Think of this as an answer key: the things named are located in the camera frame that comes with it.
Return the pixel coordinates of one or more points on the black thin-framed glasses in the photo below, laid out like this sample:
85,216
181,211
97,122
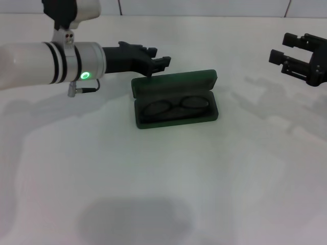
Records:
182,100

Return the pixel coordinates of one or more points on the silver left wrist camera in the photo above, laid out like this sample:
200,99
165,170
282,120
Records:
76,12

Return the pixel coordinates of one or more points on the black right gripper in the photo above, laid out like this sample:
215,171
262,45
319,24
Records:
320,66

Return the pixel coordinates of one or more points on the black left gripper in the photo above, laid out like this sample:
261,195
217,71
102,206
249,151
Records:
122,58

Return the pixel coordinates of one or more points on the green glasses case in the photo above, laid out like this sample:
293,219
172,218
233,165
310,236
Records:
173,81

